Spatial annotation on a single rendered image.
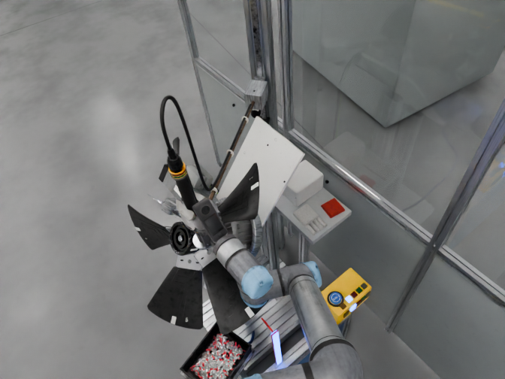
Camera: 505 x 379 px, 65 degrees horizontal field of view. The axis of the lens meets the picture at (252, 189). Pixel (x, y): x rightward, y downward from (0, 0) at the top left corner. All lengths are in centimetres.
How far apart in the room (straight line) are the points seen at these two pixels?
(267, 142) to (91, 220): 200
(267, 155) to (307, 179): 39
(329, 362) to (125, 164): 288
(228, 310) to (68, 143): 284
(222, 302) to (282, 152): 55
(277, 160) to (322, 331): 74
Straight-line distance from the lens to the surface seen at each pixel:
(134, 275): 284
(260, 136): 150
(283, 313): 245
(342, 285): 144
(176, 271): 149
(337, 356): 80
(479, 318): 182
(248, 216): 118
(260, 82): 161
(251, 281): 98
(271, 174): 146
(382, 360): 250
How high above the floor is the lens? 238
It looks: 52 degrees down
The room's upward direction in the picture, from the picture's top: 9 degrees counter-clockwise
